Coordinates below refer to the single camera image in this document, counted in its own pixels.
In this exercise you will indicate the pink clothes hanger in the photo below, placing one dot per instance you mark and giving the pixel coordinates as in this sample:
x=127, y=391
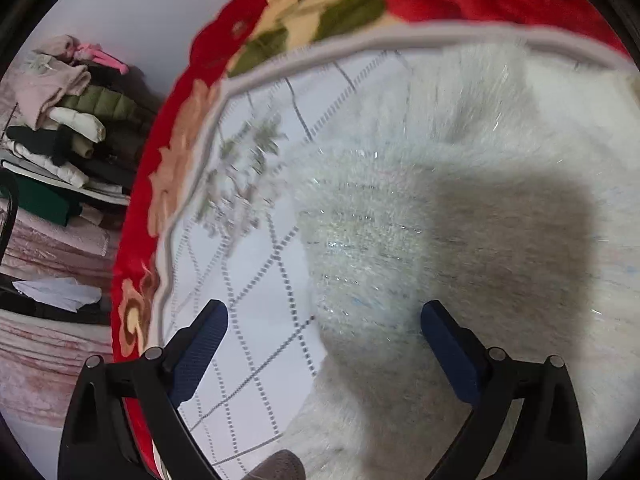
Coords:
x=102, y=57

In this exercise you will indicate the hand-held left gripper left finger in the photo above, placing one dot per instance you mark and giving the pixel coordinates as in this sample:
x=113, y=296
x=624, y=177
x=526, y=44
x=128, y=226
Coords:
x=199, y=347

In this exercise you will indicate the white crumpled paper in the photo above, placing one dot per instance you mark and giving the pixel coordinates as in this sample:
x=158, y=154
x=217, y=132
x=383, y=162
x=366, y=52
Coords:
x=57, y=292

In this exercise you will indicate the red floral blanket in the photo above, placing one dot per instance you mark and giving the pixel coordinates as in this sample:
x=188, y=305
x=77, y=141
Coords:
x=150, y=240

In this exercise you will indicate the white fuzzy sweater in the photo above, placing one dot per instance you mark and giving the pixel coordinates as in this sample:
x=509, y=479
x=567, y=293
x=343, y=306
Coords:
x=450, y=185

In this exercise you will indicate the white grid-patterned bed sheet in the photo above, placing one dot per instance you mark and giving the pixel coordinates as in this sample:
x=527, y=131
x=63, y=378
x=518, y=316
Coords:
x=260, y=280

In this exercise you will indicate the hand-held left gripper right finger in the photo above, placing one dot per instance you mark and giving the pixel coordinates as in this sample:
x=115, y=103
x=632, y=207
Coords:
x=450, y=350

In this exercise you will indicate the pink quilted bed cover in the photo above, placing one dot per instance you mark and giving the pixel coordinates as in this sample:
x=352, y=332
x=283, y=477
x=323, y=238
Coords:
x=45, y=360

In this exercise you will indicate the black chair frame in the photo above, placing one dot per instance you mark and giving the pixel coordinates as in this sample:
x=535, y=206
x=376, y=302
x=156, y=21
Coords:
x=10, y=210

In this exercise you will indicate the grey fabric object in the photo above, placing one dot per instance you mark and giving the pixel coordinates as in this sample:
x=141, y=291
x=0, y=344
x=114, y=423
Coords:
x=280, y=466

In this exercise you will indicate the pile of folded clothes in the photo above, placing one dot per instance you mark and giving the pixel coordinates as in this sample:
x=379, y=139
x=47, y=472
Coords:
x=75, y=125

